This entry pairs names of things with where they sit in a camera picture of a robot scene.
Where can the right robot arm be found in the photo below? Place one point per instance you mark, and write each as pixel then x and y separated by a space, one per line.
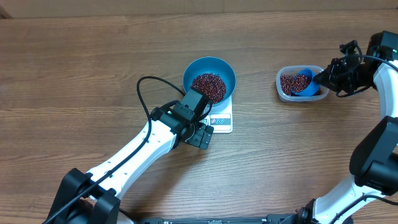
pixel 373 164

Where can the white digital kitchen scale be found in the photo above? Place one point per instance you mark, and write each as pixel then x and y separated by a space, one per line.
pixel 220 117

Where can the clear plastic food container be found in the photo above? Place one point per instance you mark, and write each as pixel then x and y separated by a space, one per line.
pixel 284 80

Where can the red adzuki beans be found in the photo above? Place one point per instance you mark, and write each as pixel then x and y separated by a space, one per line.
pixel 212 85

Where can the blue metal bowl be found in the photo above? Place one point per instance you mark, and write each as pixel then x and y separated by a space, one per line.
pixel 210 65

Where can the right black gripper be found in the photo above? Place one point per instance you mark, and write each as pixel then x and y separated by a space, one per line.
pixel 329 79

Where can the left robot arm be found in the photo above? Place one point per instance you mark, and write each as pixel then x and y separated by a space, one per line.
pixel 95 196

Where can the blue plastic measuring scoop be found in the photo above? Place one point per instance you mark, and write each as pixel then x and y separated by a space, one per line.
pixel 303 84

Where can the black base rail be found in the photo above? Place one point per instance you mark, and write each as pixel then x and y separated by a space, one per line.
pixel 269 219

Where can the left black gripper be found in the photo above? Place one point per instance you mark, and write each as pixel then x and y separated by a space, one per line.
pixel 201 138

